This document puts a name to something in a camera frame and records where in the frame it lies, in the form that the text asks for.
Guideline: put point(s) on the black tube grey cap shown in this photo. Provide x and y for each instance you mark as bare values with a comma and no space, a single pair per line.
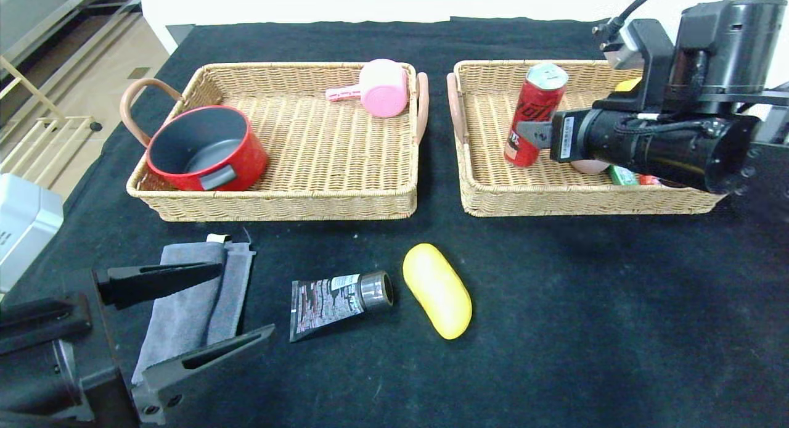
327,304

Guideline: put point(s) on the grey metal shelf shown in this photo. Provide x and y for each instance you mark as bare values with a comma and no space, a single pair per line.
24,8

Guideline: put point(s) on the green gum pack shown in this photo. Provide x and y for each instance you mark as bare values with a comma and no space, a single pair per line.
622,176

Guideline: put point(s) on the orange sausage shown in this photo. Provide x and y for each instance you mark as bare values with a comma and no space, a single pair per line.
648,180

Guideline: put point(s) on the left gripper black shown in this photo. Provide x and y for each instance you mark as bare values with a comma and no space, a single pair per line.
112,348

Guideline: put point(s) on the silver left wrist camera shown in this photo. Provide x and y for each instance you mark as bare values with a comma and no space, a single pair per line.
24,227

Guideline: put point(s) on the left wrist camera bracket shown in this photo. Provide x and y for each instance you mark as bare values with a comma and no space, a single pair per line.
37,323

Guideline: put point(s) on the wicker basket holding kitchenware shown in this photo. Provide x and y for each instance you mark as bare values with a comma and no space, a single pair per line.
320,144

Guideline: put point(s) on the red soda can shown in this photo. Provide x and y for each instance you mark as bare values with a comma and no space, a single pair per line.
536,101

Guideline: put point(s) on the grey folded towel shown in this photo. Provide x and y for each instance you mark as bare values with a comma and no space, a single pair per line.
185,326

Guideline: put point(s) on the wooden rack on wheels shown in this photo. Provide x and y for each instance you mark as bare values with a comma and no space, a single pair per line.
61,120

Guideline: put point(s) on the yellow pear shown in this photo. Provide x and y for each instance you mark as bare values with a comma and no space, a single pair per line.
629,84

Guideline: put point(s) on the red pot grey inside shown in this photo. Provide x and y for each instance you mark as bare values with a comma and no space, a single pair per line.
246,161

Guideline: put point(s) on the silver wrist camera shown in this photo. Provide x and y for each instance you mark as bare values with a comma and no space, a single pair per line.
24,227
625,49

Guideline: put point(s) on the wicker basket holding food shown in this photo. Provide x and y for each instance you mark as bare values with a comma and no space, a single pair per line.
493,187

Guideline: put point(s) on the yellow oblong food item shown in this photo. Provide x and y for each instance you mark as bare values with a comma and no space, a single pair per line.
437,292

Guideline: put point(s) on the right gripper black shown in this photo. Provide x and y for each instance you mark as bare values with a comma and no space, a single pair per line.
566,137

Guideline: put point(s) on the pale pink peach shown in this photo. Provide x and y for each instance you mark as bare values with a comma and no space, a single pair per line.
588,166

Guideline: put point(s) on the pink plastic measuring cup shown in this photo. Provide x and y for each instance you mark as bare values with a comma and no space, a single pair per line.
385,90

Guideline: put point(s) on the black tablecloth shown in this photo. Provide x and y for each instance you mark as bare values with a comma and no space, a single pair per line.
555,354

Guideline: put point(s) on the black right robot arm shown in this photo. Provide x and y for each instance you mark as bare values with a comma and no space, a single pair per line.
727,45

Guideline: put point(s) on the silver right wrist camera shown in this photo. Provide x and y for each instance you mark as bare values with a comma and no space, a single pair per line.
625,49

